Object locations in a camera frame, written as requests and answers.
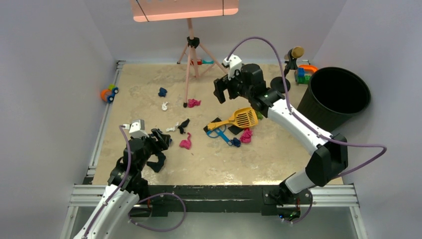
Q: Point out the orange green toy car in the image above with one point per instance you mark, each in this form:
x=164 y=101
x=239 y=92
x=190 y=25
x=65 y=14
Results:
x=108 y=95

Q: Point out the pink paper scrap right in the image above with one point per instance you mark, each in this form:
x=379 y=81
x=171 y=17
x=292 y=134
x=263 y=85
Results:
x=246 y=136

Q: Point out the small blue paper scrap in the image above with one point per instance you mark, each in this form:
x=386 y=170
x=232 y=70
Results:
x=236 y=142

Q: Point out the pink light panel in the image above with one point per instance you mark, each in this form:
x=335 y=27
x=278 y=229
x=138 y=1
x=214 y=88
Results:
x=159 y=10

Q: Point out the pink paper scrap by tripod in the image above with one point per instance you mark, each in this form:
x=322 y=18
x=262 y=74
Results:
x=193 y=103

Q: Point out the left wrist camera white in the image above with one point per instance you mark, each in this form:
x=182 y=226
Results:
x=136 y=129

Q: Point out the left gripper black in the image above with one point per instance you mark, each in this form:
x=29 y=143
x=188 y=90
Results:
x=161 y=143

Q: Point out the blue hand brush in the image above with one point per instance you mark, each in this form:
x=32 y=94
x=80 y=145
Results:
x=218 y=133

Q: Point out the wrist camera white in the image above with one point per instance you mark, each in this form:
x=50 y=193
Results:
x=136 y=129
x=233 y=63

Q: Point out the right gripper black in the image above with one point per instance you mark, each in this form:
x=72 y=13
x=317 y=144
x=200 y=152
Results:
x=221 y=85

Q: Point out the blue paper scrap far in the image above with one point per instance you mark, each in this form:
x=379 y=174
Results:
x=162 y=92

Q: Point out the pink paper scrap centre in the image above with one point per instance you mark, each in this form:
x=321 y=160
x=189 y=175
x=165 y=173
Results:
x=186 y=143

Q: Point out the yellow slotted scoop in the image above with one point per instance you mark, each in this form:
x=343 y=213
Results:
x=241 y=118

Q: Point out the black microphone stand gold head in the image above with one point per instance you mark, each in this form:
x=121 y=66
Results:
x=291 y=64

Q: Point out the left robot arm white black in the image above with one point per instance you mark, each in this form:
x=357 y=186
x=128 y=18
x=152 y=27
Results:
x=125 y=186

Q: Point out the pink tripod stand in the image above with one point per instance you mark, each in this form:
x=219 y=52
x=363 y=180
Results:
x=190 y=50

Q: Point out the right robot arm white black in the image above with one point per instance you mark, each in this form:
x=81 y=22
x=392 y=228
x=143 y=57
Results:
x=327 y=158

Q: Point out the black paper scrap centre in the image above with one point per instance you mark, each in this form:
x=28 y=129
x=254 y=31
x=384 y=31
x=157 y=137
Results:
x=183 y=125

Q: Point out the white paper scrap far left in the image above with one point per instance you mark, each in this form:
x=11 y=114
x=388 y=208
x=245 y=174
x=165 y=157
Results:
x=164 y=106

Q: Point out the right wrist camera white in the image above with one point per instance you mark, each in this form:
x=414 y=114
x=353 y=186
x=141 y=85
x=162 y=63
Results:
x=233 y=63

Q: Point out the red teal toy behind tripod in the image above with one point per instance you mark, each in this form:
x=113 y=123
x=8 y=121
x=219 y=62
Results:
x=202 y=61

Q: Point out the colourful block toy orange arch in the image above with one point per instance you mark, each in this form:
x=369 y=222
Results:
x=304 y=73

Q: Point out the white twisted paper scrap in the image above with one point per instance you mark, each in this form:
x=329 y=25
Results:
x=173 y=129

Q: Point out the black trash bin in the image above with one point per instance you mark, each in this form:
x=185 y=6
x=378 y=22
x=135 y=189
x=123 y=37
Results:
x=334 y=96

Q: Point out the flat black paper sheet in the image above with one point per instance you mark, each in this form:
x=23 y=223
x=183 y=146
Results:
x=235 y=130

